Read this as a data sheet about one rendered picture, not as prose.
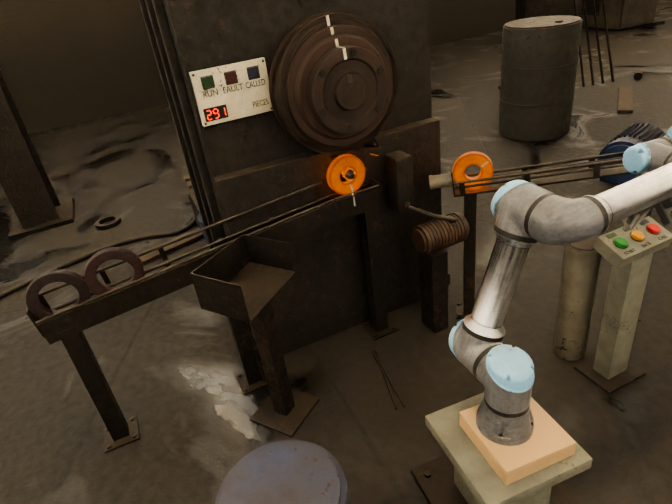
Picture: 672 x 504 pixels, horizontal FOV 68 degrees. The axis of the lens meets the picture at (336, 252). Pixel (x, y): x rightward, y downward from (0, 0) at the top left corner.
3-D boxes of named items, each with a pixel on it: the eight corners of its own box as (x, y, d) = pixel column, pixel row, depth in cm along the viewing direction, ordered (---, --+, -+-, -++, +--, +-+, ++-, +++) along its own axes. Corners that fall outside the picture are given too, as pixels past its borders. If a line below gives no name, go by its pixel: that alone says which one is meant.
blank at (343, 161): (321, 164, 189) (324, 166, 187) (355, 147, 193) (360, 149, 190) (332, 198, 198) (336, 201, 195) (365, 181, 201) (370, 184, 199)
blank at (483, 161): (468, 194, 208) (468, 197, 205) (444, 167, 203) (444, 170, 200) (500, 171, 200) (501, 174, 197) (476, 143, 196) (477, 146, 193)
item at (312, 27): (288, 167, 185) (253, 32, 160) (397, 127, 198) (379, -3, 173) (294, 172, 180) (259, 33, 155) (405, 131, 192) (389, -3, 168)
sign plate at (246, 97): (202, 125, 174) (188, 72, 165) (272, 109, 182) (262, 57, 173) (204, 127, 172) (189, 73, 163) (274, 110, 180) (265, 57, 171)
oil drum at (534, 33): (483, 131, 451) (486, 24, 406) (534, 116, 470) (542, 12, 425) (532, 147, 403) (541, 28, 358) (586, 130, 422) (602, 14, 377)
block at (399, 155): (386, 206, 216) (382, 153, 204) (402, 201, 218) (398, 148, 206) (399, 215, 207) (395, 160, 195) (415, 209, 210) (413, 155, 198)
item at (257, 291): (240, 430, 192) (189, 273, 155) (279, 383, 211) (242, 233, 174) (283, 448, 182) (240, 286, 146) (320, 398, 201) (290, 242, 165)
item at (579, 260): (546, 348, 209) (558, 240, 183) (567, 338, 213) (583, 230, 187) (569, 365, 199) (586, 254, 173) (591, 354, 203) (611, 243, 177)
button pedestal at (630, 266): (569, 370, 197) (590, 233, 166) (613, 348, 205) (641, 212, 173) (604, 397, 184) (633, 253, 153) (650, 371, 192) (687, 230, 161)
